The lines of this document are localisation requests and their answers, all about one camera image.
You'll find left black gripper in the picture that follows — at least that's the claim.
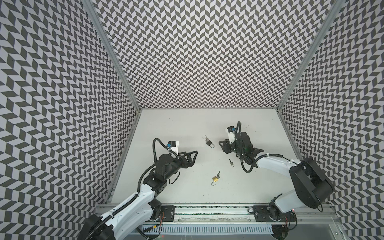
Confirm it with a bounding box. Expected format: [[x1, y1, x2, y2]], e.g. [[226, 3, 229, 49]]
[[164, 150, 198, 181]]

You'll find black padlock top with keys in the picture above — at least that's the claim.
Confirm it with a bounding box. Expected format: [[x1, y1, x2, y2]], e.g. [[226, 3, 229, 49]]
[[205, 136, 215, 148]]

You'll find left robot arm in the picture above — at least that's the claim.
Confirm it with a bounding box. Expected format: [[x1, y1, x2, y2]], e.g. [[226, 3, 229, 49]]
[[77, 151, 198, 240]]

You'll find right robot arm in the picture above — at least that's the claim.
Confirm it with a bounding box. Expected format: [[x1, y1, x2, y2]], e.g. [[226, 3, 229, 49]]
[[218, 128, 335, 222]]

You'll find brass padlock with keys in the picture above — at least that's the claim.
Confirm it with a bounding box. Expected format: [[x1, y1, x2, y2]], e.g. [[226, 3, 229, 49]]
[[211, 172, 220, 186]]

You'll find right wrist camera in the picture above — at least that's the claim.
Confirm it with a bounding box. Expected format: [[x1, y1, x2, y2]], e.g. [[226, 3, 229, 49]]
[[227, 126, 236, 144]]

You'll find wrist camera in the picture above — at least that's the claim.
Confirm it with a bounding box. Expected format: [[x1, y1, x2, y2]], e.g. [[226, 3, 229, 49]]
[[227, 126, 236, 144], [167, 141, 180, 158]]

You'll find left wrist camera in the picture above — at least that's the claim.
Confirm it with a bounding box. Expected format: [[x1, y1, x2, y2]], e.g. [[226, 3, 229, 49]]
[[167, 141, 180, 158]]

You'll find left black corrugated cable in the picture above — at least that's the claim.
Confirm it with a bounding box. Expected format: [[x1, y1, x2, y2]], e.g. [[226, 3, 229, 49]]
[[152, 137, 179, 164]]

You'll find black corrugated cable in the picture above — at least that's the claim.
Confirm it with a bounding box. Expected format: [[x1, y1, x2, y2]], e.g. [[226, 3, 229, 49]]
[[152, 137, 179, 164], [235, 120, 286, 174]]

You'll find right black corrugated cable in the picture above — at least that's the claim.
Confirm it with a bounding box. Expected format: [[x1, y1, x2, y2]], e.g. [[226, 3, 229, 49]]
[[235, 120, 286, 174]]

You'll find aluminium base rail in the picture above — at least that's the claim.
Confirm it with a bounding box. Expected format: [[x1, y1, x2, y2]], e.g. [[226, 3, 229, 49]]
[[139, 204, 348, 240]]

